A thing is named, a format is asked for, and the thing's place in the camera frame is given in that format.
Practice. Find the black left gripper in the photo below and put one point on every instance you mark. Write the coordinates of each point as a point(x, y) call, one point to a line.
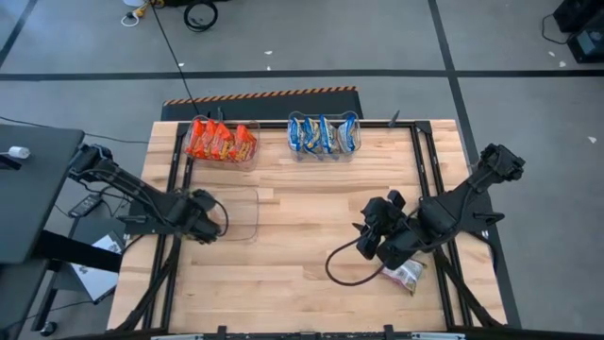
point(200, 212)

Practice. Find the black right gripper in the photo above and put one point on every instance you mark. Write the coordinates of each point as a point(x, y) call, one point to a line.
point(396, 231)

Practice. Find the lime chili Maruchan noodle pack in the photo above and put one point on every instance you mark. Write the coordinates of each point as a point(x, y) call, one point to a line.
point(407, 281)

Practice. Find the blue Maruchan noodle pack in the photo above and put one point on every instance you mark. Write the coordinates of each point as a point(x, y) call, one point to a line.
point(311, 136)
point(347, 133)
point(295, 134)
point(329, 134)

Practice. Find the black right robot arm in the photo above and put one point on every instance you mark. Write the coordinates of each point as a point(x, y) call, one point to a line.
point(462, 198)

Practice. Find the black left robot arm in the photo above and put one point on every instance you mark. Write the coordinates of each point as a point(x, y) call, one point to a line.
point(137, 189)

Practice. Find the clear plastic bin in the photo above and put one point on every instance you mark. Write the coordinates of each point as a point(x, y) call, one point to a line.
point(226, 165)
point(325, 157)
point(240, 212)

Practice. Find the white flat strip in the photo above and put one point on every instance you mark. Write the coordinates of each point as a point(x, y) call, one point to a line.
point(174, 336)
point(439, 336)

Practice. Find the black power adapter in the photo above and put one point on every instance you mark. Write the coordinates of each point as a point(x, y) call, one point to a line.
point(85, 205)

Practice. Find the black desk leg bar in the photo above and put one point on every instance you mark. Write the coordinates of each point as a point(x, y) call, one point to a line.
point(75, 250)

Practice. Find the black hazard-striped floor mat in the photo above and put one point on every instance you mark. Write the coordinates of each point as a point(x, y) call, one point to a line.
point(264, 106)

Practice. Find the black desk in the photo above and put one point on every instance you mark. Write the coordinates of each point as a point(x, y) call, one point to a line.
point(33, 198)

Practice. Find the black caster wheel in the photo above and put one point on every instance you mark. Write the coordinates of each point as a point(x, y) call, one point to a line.
point(48, 328)

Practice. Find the white cylindrical object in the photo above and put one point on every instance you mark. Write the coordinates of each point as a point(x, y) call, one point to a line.
point(20, 152)

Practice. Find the black equipment case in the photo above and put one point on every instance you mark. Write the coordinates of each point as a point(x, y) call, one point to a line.
point(587, 45)
point(580, 14)

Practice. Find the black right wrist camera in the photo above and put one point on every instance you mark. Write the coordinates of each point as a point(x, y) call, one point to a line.
point(367, 245)

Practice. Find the black metal rig frame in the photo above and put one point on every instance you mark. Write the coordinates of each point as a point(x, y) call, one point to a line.
point(420, 165)

